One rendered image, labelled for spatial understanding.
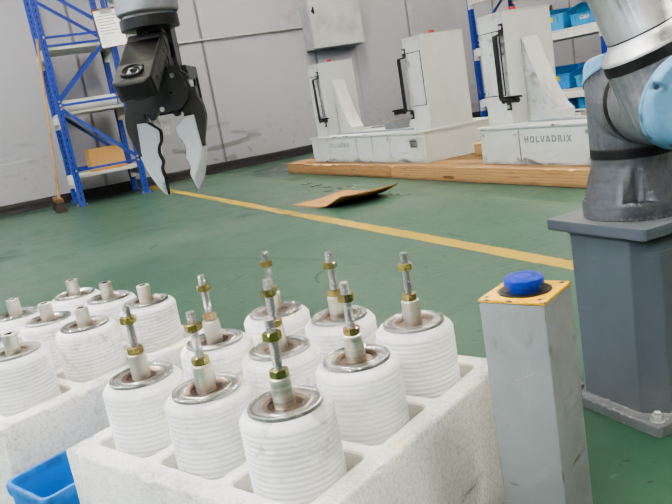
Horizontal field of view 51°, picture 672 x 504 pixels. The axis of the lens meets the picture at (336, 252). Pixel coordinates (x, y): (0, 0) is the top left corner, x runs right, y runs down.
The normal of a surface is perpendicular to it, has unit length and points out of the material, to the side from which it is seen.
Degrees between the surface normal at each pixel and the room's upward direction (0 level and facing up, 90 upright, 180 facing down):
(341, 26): 90
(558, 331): 90
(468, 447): 90
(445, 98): 90
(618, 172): 72
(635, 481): 0
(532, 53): 67
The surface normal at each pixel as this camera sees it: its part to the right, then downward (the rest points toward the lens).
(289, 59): 0.44, 0.12
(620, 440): -0.17, -0.96
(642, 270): -0.32, 0.25
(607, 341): -0.89, 0.24
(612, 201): -0.71, -0.04
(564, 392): 0.77, 0.00
